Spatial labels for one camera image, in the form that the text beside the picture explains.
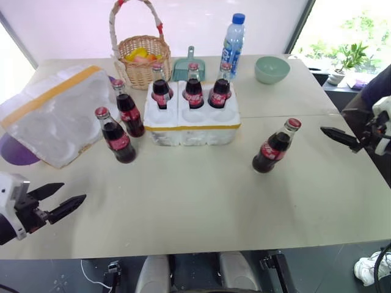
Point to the orange toy fruit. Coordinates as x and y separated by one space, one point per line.
152 57

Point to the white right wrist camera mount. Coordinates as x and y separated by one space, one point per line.
383 107

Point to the white sneaker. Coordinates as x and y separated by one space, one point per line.
366 268

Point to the blue cap water bottle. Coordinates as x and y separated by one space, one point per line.
232 45

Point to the dark window frame post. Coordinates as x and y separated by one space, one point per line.
301 24
18 39

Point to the purple paper sheet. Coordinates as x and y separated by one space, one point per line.
357 83

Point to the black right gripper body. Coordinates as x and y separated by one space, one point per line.
369 131

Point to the yellow toy fruit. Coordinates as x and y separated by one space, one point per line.
136 53

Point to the potted green plant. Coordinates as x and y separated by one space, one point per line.
351 58

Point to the teal plastic dustpan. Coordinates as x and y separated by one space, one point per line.
187 69

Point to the white foam bottle crate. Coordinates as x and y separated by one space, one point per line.
195 128

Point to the glass cola bottle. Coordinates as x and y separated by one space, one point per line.
220 91
194 91
119 142
270 151
161 91
129 116

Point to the white foam lid yellow tape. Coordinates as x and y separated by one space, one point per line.
52 116

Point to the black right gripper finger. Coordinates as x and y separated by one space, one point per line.
355 147
337 133

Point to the light green bowl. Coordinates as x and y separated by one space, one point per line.
272 70

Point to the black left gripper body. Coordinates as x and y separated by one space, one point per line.
29 213

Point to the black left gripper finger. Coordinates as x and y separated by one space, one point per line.
47 190
67 207

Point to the grey rounded shape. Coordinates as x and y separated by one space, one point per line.
238 273
154 274

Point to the black metal bracket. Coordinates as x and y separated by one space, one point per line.
111 276
276 268

